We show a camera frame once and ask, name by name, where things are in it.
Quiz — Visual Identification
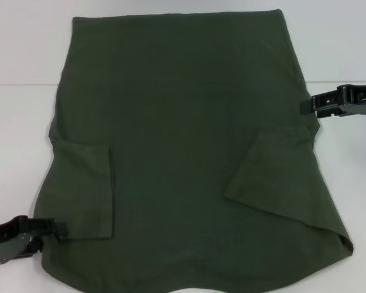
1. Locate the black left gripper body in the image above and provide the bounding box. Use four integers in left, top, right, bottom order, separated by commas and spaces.
0, 214, 44, 265

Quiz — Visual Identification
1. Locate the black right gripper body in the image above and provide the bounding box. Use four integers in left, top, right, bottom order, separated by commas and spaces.
336, 82, 366, 117

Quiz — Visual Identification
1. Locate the dark green t-shirt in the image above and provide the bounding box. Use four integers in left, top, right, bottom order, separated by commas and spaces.
33, 9, 354, 293

